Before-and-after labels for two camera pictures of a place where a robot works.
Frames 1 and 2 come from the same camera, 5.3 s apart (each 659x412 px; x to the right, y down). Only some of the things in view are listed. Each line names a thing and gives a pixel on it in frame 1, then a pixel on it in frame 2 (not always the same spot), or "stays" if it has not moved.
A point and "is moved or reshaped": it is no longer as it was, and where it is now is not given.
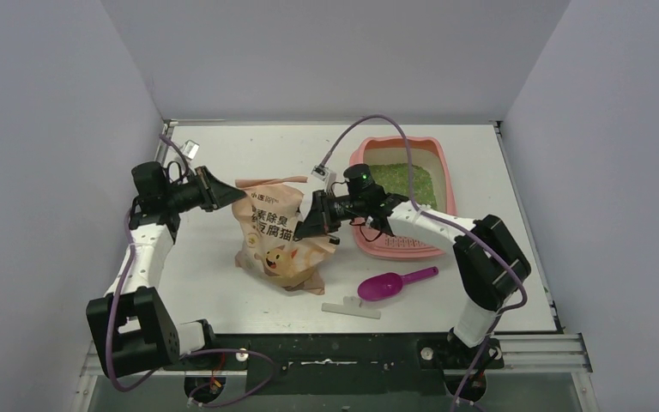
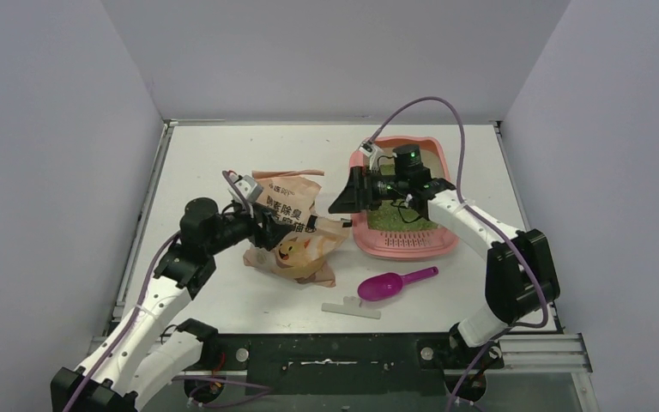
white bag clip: x=351 y=306 stays
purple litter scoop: x=383 y=286 stays
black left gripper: x=214 y=193 → x=271 y=230
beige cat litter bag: x=266 y=218 is moved or reshaped
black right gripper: x=324 y=211 → x=360 y=189
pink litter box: x=429 y=153 stays
